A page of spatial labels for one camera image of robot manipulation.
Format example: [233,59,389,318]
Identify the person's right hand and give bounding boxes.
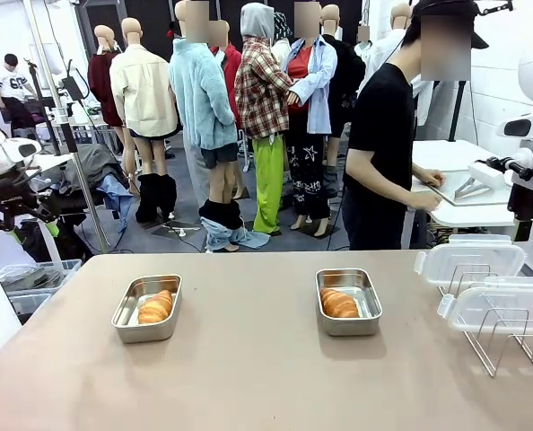
[416,192,442,213]

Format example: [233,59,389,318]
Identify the clear plastic storage bins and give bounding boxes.
[0,259,83,315]

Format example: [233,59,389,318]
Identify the mannequin in bucket hat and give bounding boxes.
[270,12,294,68]

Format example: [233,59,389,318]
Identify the person's left hand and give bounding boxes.
[421,169,447,188]

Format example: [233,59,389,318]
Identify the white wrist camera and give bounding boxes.
[495,111,533,140]
[4,137,42,165]

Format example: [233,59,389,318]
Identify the mannequin in cream jacket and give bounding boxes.
[109,17,180,224]

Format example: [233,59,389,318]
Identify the clear plastic container lid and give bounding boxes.
[413,233,528,288]
[436,276,533,336]

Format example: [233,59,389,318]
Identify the mannequin in plaid hoodie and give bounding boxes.
[233,2,294,237]

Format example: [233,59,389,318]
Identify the person in white jersey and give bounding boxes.
[0,52,39,136]

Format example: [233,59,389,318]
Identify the person in black t-shirt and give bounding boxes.
[342,0,490,251]

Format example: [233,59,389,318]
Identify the pile of clothes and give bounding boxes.
[37,143,135,234]

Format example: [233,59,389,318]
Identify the silver metal pole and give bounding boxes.
[23,0,111,253]

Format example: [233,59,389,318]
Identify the black camera tripod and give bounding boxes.
[22,57,62,156]

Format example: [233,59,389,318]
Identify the steel rectangular container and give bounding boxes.
[110,274,183,345]
[315,268,383,338]

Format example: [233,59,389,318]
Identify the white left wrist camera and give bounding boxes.
[4,137,42,165]

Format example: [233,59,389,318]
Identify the tall black tripod stand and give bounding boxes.
[448,80,469,141]

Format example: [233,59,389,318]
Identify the mannequin in blue shirt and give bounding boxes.
[284,2,339,238]

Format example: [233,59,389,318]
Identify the person's right forearm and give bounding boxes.
[369,179,424,210]

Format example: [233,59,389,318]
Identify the golden croissant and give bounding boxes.
[319,287,361,319]
[137,289,174,326]

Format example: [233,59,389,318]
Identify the black light stand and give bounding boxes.
[61,59,92,158]

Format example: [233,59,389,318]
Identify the metal tongs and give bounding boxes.
[453,176,492,199]

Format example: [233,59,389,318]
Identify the mannequin in maroon sweater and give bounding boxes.
[87,24,125,158]

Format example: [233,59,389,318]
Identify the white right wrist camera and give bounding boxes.
[495,111,533,140]

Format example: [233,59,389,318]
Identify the mannequin in red jacket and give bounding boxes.
[207,20,243,131]

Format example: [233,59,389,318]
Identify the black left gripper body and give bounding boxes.
[0,177,41,216]

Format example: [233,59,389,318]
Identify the metal wire lid rack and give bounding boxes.
[434,263,533,378]

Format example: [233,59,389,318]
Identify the white side table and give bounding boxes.
[412,139,533,228]

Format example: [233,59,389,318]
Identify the metal baking tray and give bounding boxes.
[427,169,519,207]

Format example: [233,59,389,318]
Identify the mannequin in blue fleece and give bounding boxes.
[168,0,272,253]

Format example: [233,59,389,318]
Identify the mannequin in black jacket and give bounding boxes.
[319,4,367,198]

